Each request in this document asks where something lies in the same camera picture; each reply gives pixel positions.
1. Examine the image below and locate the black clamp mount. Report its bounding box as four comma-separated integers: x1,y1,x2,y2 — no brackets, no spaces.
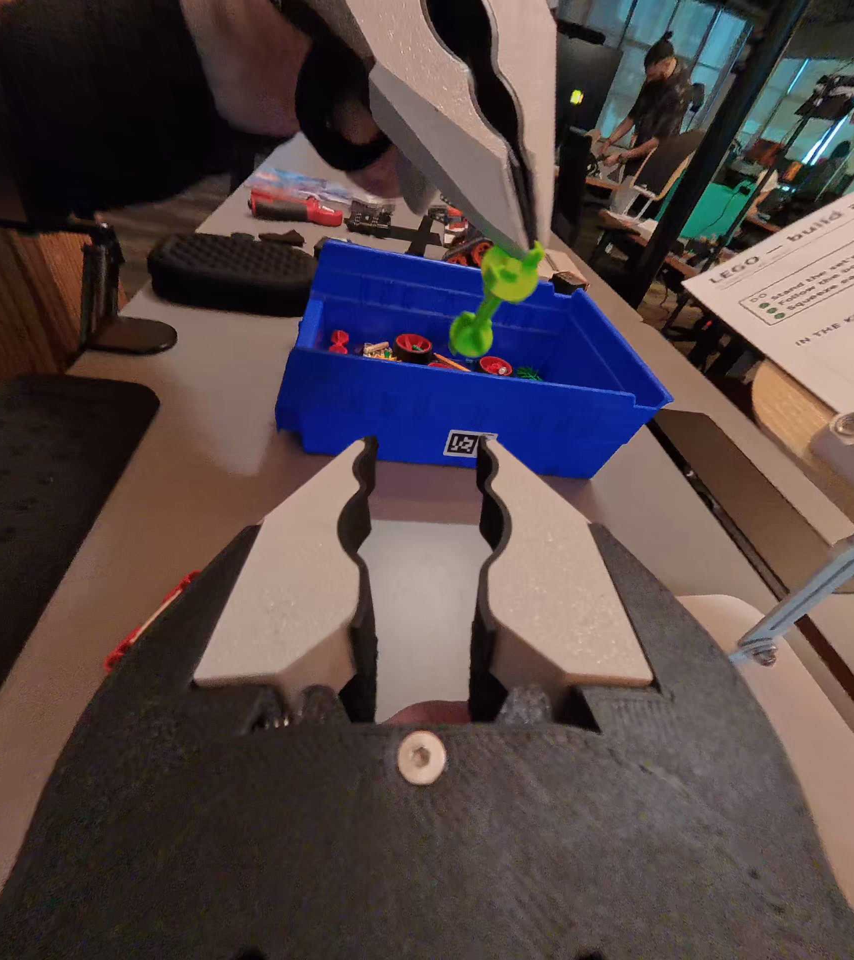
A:
80,223,178,355

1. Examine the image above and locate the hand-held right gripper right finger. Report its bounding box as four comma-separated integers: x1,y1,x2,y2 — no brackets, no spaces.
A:
468,437,655,725

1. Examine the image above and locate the blue plastic bin with label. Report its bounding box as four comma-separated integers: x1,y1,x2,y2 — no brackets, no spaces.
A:
275,240,674,481

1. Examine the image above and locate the red hand tool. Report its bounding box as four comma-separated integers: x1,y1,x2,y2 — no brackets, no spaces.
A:
249,187,344,228

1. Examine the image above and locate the black perforated board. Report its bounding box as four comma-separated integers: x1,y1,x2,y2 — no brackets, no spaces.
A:
0,375,162,781

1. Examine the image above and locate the black flat bracket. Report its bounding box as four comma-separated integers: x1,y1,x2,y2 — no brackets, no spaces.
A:
378,212,447,260

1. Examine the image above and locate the printed instruction sheet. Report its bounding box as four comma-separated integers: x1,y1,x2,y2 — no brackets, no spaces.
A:
683,168,854,415

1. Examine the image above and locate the lime green spool rod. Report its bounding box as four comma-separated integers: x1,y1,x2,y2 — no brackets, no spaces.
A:
448,240,546,360

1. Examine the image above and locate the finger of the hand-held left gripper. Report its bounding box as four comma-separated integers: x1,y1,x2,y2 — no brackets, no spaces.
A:
481,0,559,243
344,0,541,250

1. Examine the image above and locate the red toy connector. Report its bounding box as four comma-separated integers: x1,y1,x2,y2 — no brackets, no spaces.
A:
103,571,201,674

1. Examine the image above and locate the person's left forearm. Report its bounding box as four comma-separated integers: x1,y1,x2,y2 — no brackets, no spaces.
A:
0,0,248,222

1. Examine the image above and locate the person's left hand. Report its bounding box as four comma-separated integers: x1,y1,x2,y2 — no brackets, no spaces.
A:
179,0,403,200

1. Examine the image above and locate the black foam case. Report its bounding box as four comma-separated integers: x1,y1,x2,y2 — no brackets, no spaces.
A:
147,231,319,318

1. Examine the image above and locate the small electronics board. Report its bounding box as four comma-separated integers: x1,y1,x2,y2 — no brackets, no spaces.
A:
344,198,398,235

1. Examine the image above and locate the pile of toy building parts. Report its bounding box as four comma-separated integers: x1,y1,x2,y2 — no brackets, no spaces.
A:
328,330,544,384

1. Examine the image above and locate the orange tracked toy robot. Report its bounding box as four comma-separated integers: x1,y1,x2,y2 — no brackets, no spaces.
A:
427,202,496,270

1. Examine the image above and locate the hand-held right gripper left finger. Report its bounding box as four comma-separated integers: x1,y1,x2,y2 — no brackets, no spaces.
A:
193,437,379,725

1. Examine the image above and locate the colourful printed booklet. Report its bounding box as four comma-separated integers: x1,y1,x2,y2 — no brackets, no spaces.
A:
245,166,357,205

